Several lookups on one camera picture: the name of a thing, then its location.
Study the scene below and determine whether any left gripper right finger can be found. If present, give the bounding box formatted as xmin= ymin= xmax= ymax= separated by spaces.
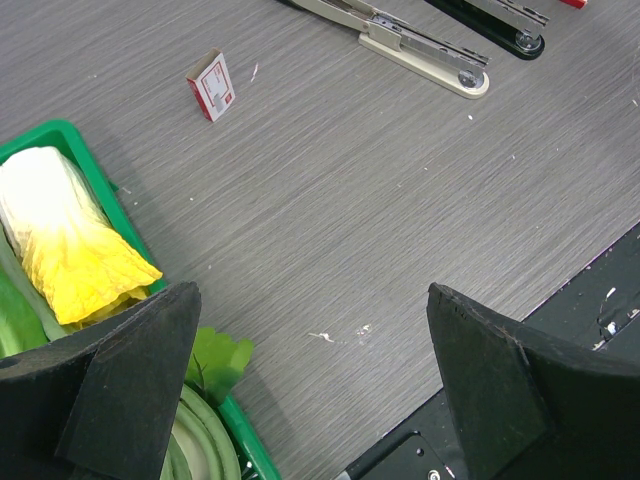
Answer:
xmin=427 ymin=283 xmax=639 ymax=479

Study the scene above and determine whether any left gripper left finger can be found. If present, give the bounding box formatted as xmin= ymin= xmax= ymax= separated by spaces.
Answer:
xmin=1 ymin=282 xmax=202 ymax=479

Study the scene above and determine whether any red white staple box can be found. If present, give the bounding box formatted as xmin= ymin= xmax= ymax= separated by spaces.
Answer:
xmin=186 ymin=48 xmax=236 ymax=122

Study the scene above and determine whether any green toy bok choy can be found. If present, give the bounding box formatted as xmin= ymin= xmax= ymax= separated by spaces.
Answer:
xmin=1 ymin=228 xmax=67 ymax=358

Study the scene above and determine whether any green toy leaf sprig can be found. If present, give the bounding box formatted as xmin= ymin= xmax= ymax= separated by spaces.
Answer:
xmin=185 ymin=327 xmax=254 ymax=407

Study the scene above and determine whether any yellow white toy cabbage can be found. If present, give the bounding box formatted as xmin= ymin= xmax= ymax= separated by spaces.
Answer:
xmin=1 ymin=146 xmax=162 ymax=329

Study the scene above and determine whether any green plastic tray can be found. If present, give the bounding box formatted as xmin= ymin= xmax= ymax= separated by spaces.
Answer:
xmin=1 ymin=120 xmax=280 ymax=479

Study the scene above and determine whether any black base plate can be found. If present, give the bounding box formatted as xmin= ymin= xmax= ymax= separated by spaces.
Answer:
xmin=342 ymin=229 xmax=639 ymax=479

